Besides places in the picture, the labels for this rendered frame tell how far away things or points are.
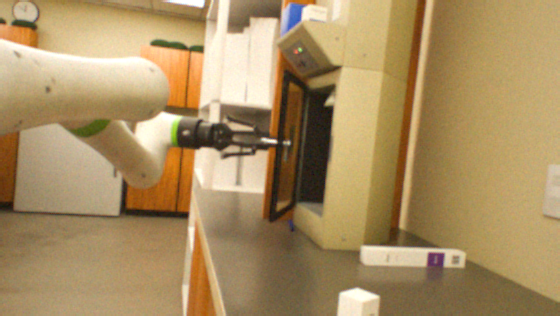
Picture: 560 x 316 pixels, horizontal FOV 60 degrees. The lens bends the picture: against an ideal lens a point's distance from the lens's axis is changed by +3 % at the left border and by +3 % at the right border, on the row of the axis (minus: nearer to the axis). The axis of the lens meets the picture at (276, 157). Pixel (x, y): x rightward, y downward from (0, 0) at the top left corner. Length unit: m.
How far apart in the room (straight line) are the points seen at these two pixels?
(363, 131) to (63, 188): 5.24
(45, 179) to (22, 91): 5.64
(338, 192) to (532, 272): 0.47
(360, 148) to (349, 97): 0.13
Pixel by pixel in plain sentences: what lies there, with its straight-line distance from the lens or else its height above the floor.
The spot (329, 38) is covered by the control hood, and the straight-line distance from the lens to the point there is 1.23.
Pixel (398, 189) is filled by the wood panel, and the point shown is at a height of 1.07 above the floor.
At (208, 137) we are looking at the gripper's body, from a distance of 1.34.
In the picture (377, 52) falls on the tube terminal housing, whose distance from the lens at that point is 1.27.
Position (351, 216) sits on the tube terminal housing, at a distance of 1.26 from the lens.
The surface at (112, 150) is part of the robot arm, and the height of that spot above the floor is 1.14.
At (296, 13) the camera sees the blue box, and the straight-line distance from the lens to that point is 1.43.
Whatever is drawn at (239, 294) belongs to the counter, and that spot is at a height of 0.94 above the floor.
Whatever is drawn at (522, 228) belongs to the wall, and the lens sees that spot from 1.30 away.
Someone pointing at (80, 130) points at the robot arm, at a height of 1.19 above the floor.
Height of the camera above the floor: 1.23
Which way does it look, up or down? 3 degrees down
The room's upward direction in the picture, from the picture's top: 6 degrees clockwise
